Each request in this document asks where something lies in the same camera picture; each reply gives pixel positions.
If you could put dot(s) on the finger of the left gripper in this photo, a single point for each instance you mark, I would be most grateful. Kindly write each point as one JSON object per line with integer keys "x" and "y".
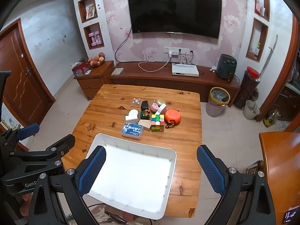
{"x": 62, "y": 146}
{"x": 26, "y": 132}

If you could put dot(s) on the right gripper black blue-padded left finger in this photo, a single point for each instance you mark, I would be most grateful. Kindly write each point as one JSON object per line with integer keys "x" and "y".
{"x": 45, "y": 206}

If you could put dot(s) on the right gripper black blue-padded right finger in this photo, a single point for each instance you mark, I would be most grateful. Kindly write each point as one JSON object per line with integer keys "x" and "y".
{"x": 258, "y": 207}

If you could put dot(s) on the blue card box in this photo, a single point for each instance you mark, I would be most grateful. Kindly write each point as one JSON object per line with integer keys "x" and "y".
{"x": 132, "y": 131}

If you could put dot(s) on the white power adapter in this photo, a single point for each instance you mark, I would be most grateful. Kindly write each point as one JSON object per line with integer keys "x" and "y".
{"x": 132, "y": 119}

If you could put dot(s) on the beige wooden block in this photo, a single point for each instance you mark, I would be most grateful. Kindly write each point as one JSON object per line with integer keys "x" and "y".
{"x": 146, "y": 124}

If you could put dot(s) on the green gold perfume bottle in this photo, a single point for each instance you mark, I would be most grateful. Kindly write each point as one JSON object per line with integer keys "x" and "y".
{"x": 145, "y": 114}

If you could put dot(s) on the rubiks cube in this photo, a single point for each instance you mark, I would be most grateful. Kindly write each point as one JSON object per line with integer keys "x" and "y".
{"x": 157, "y": 123}

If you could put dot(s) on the white pink tape dispenser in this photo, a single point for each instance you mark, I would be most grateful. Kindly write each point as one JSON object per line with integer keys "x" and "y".
{"x": 162, "y": 109}

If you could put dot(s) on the orange round tape measure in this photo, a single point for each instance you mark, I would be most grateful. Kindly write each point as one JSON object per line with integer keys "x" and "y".
{"x": 172, "y": 118}

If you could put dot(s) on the brown wooden door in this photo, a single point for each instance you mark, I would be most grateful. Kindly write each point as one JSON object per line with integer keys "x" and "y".
{"x": 26, "y": 95}

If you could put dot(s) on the white plastic tray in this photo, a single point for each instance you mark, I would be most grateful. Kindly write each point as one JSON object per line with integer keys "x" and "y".
{"x": 136, "y": 178}

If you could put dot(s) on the white vivo earbuds case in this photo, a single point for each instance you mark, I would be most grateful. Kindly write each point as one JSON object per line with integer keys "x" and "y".
{"x": 133, "y": 112}

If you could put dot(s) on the red tissue box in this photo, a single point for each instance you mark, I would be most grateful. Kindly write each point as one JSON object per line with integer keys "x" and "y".
{"x": 79, "y": 68}

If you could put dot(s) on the clear sticker box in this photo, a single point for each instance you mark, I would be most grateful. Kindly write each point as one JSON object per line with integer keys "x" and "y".
{"x": 136, "y": 102}

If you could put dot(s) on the white bucket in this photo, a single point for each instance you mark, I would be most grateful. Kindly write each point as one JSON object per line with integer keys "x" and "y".
{"x": 251, "y": 110}

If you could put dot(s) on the fruit bowl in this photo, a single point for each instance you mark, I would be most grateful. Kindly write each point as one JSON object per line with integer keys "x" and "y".
{"x": 97, "y": 60}

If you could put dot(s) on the black power adapter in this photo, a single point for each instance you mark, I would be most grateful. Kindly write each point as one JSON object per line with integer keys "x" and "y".
{"x": 144, "y": 105}

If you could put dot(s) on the pink round container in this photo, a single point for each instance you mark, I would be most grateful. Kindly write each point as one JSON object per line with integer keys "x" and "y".
{"x": 154, "y": 107}

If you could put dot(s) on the yellow-rimmed trash bin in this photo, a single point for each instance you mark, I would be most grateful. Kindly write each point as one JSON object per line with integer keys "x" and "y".
{"x": 217, "y": 100}

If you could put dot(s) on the wooden coffee table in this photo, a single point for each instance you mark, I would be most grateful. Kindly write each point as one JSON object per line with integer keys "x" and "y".
{"x": 106, "y": 114}

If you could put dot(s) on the gold compact mirror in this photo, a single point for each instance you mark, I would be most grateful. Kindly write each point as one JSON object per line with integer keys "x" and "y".
{"x": 160, "y": 102}

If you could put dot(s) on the pink dumbbells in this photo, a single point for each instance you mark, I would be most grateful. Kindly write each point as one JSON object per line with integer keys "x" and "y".
{"x": 95, "y": 38}

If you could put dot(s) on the dark cylinder red lid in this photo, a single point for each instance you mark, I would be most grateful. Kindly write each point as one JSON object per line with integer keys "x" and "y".
{"x": 249, "y": 82}

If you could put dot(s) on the dark green air fryer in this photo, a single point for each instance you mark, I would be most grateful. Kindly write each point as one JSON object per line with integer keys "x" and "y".
{"x": 226, "y": 67}

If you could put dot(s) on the white set-top box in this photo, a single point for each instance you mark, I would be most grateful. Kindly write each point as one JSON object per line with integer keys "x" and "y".
{"x": 185, "y": 70}

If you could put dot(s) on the white power strip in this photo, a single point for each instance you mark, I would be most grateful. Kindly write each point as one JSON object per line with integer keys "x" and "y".
{"x": 176, "y": 50}

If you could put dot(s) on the black wall television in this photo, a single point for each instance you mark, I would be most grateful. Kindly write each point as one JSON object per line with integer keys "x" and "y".
{"x": 195, "y": 17}

